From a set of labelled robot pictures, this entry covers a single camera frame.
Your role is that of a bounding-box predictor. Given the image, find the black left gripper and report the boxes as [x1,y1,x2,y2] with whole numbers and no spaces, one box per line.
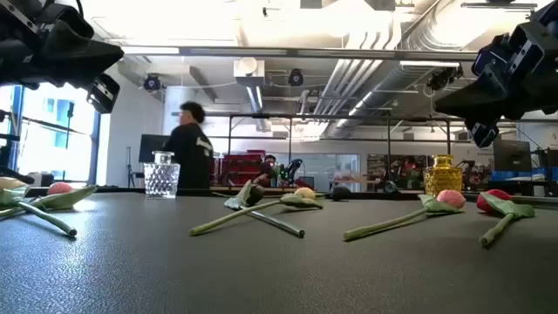
[0,0,125,115]

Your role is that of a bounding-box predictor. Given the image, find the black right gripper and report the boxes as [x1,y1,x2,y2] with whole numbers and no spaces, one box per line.
[434,0,558,149]

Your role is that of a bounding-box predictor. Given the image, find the yellow glass vase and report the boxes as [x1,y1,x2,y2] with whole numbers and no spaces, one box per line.
[423,154,464,197]

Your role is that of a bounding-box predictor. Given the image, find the red artificial tulip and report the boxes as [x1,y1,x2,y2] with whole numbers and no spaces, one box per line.
[475,188,536,249]

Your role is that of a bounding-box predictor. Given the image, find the salmon pink artificial tulip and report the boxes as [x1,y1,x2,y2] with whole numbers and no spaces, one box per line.
[0,181,99,218]

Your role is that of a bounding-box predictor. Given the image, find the cream artificial tulip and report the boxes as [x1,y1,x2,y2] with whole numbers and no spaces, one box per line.
[188,187,325,237]
[0,176,78,238]

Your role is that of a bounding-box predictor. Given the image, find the clear glass vase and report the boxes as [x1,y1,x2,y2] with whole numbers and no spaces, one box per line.
[143,150,181,200]

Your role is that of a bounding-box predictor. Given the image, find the black computer monitor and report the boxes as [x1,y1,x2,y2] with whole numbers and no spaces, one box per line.
[493,139,533,173]
[138,133,172,164]

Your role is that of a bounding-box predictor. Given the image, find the black track spotlight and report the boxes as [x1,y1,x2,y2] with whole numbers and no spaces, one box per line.
[426,65,464,92]

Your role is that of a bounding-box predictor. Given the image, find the blue storage bins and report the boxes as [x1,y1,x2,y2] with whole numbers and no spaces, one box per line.
[491,167,558,182]

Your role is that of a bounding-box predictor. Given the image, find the pale pink artificial tulip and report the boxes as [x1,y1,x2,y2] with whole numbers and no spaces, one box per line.
[343,189,467,242]

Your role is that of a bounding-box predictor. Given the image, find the thin black tripod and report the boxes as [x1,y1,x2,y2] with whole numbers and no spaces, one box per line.
[125,146,137,188]

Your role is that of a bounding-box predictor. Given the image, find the white ceiling box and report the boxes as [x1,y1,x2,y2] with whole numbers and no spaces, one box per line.
[233,57,266,87]

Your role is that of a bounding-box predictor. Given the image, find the red storage bins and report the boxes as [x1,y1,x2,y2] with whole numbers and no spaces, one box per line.
[221,150,268,187]

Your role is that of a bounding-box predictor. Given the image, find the long overhead light bar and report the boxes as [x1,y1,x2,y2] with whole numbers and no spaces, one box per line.
[121,45,479,62]

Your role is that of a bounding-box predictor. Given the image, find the silver ventilation duct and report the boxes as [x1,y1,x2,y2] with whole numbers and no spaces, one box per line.
[333,0,493,140]

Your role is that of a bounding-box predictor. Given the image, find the black metal rack frame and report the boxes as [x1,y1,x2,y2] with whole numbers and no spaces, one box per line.
[226,113,453,189]

